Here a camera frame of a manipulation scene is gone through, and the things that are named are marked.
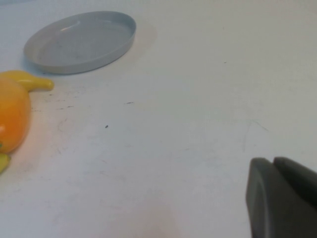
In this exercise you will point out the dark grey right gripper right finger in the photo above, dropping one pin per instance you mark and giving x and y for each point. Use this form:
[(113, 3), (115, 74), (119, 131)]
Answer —
[(299, 178)]

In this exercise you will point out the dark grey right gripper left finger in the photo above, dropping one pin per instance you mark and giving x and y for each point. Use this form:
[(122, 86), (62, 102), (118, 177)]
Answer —
[(272, 205)]

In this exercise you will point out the slim banana with green end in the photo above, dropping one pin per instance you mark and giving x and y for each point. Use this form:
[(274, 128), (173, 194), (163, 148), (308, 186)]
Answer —
[(32, 81)]

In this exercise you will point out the large mango with orange blush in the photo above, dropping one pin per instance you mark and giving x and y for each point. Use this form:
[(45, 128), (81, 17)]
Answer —
[(12, 116)]

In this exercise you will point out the grey round plate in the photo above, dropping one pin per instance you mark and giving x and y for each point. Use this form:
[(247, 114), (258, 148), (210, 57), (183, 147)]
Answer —
[(81, 42)]

